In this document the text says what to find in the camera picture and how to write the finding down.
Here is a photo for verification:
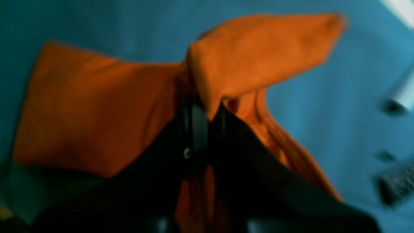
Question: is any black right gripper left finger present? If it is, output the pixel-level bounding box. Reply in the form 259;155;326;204
31;96;208;233

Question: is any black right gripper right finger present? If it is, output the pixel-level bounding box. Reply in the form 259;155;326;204
211;105;381;233

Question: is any orange t-shirt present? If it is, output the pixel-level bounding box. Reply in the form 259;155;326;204
13;13;343;233

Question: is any blue-grey table cloth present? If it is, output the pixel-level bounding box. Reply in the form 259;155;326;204
0;0;413;233

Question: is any grey remote control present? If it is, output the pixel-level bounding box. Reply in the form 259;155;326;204
375;160;414;206

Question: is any white marker pen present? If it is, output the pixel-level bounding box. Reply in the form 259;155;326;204
381;70;414;116

